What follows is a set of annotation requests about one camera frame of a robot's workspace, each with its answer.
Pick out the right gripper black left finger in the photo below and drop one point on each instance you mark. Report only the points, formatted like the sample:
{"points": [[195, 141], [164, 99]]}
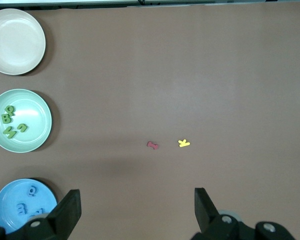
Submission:
{"points": [[62, 220]]}

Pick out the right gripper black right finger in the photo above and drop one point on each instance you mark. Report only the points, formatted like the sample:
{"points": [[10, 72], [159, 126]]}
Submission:
{"points": [[210, 225]]}

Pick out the blue foam letter a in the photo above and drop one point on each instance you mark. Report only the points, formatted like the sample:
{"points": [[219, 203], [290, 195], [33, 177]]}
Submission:
{"points": [[35, 192]]}

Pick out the blue foam letter E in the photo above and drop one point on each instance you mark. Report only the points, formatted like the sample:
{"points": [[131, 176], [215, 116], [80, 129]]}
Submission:
{"points": [[25, 209]]}

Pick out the green foam letter N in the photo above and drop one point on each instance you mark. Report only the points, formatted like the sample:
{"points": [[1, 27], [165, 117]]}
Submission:
{"points": [[10, 133]]}

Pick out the green foam letter u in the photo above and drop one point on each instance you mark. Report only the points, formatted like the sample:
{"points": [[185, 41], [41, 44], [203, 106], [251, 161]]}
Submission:
{"points": [[23, 126]]}

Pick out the green foam letter B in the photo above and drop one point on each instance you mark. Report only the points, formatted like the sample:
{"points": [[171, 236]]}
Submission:
{"points": [[6, 118]]}

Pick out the green foam letter P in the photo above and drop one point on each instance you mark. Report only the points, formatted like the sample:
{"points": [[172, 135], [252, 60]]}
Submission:
{"points": [[12, 112]]}

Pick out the blue plate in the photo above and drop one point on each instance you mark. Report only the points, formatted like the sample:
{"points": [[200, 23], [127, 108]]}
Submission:
{"points": [[10, 197]]}

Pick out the yellow foam letter K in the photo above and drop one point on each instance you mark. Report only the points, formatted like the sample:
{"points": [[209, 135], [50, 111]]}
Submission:
{"points": [[183, 144]]}

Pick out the red foam letter I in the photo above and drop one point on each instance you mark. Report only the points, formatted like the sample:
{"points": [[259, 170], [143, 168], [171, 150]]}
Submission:
{"points": [[152, 145]]}

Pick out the green plate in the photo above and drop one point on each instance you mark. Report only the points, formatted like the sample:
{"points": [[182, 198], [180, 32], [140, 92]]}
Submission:
{"points": [[35, 112]]}

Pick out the beige plate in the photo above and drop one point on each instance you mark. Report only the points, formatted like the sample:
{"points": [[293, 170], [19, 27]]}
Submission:
{"points": [[15, 42]]}

